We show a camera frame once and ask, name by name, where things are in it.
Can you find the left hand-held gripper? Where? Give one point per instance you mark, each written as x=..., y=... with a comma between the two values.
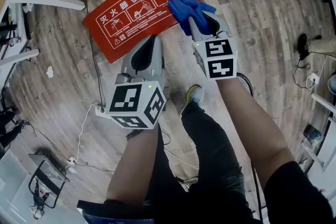
x=131, y=102

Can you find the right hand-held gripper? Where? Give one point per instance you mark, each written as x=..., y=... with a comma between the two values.
x=219, y=57

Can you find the blue cloth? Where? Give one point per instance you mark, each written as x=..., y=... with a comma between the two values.
x=183, y=10

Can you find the red fire extinguisher box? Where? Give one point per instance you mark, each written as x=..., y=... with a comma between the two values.
x=131, y=13

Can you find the person's left forearm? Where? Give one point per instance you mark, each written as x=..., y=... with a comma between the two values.
x=131, y=165

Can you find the person's right forearm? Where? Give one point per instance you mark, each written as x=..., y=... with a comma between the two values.
x=254, y=126

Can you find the person's right shoe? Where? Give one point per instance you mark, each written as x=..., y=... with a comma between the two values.
x=195, y=94

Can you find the crumpled white paper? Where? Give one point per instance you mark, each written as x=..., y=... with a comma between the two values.
x=50, y=71

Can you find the person's black trousers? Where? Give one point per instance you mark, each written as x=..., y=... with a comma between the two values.
x=210, y=152

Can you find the dark cup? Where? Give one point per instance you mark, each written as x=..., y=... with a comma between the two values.
x=312, y=135

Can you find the black tablet with blue screen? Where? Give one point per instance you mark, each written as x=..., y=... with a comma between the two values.
x=115, y=208

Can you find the black wheeled equipment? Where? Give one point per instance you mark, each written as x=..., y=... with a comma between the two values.
x=8, y=131

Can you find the white metal rack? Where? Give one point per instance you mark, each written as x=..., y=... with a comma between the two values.
x=325, y=139

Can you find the white storage box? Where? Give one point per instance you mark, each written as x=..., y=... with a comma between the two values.
x=13, y=178

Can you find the person's black shirt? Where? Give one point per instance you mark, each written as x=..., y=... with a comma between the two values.
x=296, y=196

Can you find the grey box with black frame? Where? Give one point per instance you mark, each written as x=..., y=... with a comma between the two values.
x=50, y=173

